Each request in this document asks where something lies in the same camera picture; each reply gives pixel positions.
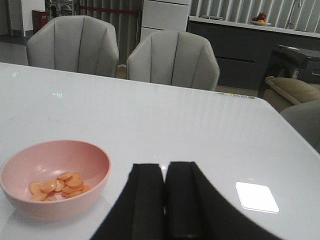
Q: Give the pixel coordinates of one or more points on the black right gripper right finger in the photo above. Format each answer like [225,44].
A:
[195,210]

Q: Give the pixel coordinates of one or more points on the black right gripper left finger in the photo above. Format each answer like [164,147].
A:
[138,213]

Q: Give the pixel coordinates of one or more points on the orange ham slices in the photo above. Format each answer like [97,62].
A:
[66,185]

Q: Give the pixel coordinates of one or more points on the pink bowl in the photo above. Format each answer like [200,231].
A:
[48,160]

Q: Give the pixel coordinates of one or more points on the beige sofa cushion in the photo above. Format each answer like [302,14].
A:
[282,92]

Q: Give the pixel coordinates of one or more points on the right grey chair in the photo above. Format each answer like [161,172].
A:
[175,58]

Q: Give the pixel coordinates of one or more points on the grey chair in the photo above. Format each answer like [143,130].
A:
[77,43]
[175,58]

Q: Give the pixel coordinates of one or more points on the dark counter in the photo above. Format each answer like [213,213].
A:
[243,50]

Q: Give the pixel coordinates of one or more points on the dark side table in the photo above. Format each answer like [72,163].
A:
[291,62]

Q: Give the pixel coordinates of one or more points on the left grey chair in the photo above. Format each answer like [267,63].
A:
[77,43]

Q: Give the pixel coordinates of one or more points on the white cabinet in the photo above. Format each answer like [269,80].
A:
[164,15]

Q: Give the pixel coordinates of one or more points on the fruit plate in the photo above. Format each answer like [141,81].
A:
[260,20]

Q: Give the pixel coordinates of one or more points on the red trash bin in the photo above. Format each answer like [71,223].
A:
[39,19]

